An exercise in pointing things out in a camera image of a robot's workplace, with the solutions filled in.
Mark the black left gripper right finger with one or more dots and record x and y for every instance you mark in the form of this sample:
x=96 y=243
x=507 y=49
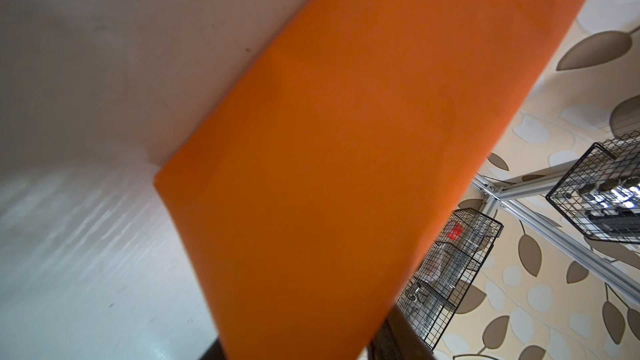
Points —
x=396 y=340

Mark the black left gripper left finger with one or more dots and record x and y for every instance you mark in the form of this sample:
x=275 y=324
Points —
x=215 y=352

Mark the orange wrapping paper sheet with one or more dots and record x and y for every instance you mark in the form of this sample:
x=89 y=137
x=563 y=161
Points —
x=310 y=194

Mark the black white tool in basket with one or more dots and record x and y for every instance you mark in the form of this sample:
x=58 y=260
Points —
x=608 y=210

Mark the black wire basket right wall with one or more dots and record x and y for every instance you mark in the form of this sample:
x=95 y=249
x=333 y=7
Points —
x=436 y=290

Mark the black wire basket wall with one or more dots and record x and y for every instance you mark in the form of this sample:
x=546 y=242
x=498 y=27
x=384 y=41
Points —
x=614 y=158
x=436 y=290

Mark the aluminium frame right post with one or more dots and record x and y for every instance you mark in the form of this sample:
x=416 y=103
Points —
x=507 y=198

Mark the black wire basket back wall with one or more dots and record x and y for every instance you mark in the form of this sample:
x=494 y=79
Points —
x=614 y=158

